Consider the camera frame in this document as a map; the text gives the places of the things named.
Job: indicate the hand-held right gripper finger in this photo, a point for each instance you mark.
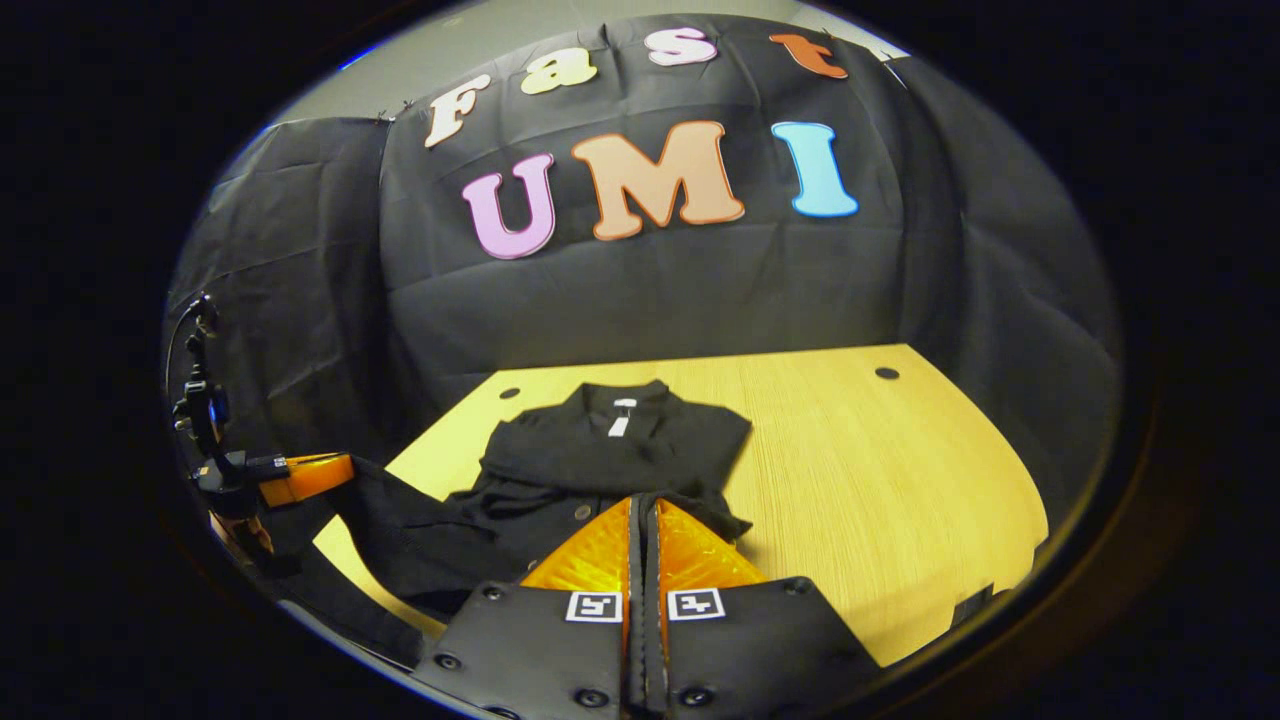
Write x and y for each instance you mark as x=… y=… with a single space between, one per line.
x=652 y=600
x=636 y=600

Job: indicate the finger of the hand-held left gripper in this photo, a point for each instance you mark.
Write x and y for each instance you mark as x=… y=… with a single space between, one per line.
x=305 y=477
x=240 y=530

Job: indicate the black buttoned cardigan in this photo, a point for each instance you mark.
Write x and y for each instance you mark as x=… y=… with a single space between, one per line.
x=600 y=460

